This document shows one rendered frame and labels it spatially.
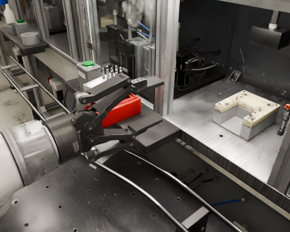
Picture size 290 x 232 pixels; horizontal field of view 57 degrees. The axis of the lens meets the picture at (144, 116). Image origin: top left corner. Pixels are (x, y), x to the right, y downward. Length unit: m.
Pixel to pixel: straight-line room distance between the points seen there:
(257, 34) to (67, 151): 0.59
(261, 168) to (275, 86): 0.44
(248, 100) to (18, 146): 0.70
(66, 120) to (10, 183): 0.12
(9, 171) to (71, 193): 0.59
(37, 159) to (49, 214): 0.54
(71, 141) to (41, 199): 0.58
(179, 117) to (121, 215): 0.36
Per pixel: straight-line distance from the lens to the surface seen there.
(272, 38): 0.79
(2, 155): 0.40
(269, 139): 0.86
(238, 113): 0.92
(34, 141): 0.41
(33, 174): 0.42
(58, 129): 0.42
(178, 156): 1.20
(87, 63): 0.97
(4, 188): 0.41
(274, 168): 0.68
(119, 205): 0.91
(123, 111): 0.85
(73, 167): 1.06
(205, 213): 0.75
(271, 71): 1.10
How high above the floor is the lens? 1.40
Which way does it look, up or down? 33 degrees down
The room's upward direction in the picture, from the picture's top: straight up
